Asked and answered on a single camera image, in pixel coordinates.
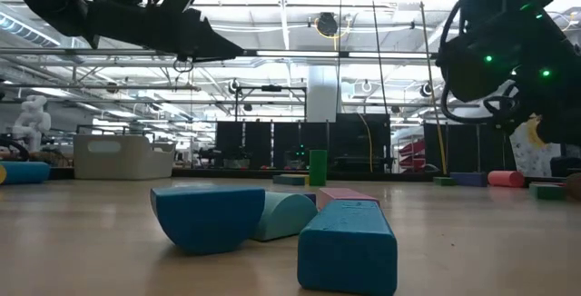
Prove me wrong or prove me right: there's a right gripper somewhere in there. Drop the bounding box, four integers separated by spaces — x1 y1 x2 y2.
435 26 533 104

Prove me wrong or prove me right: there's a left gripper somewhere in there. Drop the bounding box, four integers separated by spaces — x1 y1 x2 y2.
85 0 246 62

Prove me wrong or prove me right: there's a red wooden cylinder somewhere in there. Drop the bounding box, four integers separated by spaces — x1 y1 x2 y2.
487 170 527 189

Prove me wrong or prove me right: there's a natural wood cylinder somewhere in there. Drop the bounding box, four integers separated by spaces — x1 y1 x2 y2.
565 172 581 202

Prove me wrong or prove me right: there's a blue half-cylinder block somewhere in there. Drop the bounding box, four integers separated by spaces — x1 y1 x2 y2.
150 184 267 256

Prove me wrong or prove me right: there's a light teal half-cylinder block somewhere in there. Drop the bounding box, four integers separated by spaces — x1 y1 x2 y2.
251 191 320 243

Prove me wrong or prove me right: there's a pink long wooden block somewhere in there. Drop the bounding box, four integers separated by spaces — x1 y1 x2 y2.
317 187 381 210

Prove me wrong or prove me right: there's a teal long wooden block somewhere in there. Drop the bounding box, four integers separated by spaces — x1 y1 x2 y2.
296 199 399 296
271 173 308 186

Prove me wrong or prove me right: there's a black room divider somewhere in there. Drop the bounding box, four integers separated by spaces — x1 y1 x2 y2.
423 122 517 175
214 120 331 170

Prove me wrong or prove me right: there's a white patterned cloth panel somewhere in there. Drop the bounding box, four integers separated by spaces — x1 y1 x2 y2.
507 113 564 178

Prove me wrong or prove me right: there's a red shelf rack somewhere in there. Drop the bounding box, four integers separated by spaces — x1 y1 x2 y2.
397 138 427 173

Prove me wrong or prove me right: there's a white building column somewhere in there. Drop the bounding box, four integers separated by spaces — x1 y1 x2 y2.
307 64 339 123

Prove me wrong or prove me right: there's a large black screen panel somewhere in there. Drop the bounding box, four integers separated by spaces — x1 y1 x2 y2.
334 113 392 173

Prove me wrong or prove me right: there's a light grey storage bin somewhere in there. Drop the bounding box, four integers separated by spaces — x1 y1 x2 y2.
73 133 177 181

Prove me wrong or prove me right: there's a green wooden cylinder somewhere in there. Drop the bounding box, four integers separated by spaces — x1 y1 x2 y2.
308 149 329 187

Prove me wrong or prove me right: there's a white humanoid robot figure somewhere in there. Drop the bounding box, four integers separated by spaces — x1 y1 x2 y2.
11 94 53 153

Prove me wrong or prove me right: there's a blue wooden cylinder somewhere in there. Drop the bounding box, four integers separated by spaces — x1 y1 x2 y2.
0 160 52 186

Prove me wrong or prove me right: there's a small black cable loop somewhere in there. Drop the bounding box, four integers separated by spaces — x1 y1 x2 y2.
172 57 195 74

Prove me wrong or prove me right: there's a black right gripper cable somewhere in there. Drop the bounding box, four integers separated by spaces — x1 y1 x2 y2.
438 82 521 125

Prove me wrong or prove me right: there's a long yellow cable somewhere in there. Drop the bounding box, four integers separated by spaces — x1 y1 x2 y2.
415 0 449 175

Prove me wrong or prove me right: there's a black gantry frame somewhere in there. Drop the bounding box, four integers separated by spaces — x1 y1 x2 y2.
233 84 309 123

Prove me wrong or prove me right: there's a long black cable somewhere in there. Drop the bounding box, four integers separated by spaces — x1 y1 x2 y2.
366 0 390 116

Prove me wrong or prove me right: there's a ceiling cable reel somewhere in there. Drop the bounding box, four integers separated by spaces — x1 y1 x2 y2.
315 11 340 39

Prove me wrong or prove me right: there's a black aluminium table frame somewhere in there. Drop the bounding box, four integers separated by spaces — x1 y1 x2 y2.
48 167 559 183

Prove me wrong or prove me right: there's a short yellow cable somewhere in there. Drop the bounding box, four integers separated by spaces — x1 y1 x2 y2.
357 113 374 173

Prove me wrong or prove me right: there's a grey metal ceiling rail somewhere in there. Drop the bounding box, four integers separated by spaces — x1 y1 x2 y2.
0 46 255 58

